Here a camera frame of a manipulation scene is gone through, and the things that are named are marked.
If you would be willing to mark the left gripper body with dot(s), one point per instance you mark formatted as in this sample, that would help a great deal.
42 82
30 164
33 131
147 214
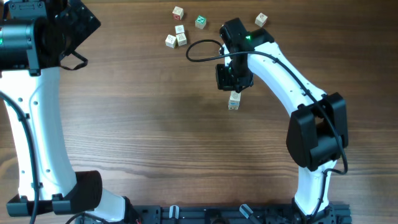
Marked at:
79 24

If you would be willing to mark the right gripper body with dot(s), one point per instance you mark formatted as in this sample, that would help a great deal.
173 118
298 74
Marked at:
231 78

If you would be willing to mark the blue L block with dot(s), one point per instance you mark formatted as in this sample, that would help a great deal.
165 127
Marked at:
235 97

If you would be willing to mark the wooden base block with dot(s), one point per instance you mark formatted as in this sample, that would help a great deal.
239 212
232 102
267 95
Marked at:
233 108

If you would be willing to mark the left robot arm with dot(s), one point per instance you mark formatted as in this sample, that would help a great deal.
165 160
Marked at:
35 37

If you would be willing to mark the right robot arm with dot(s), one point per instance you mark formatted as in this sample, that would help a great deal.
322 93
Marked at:
317 133

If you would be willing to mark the wooden picture block top right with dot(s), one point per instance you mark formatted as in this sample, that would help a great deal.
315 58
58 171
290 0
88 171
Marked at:
261 19

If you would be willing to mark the green N block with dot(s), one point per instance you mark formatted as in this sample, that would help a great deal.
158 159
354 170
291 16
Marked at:
200 22

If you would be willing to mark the red-edged block left cluster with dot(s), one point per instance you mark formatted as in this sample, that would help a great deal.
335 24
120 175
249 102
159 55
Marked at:
179 29

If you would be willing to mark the plain wooden block far left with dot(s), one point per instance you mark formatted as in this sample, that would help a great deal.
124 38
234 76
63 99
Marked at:
171 41

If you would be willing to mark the red-sided block top left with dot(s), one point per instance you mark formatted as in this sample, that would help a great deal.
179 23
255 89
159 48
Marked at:
178 13

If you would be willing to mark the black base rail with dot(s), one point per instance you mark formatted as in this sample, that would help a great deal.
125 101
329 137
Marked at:
282 213

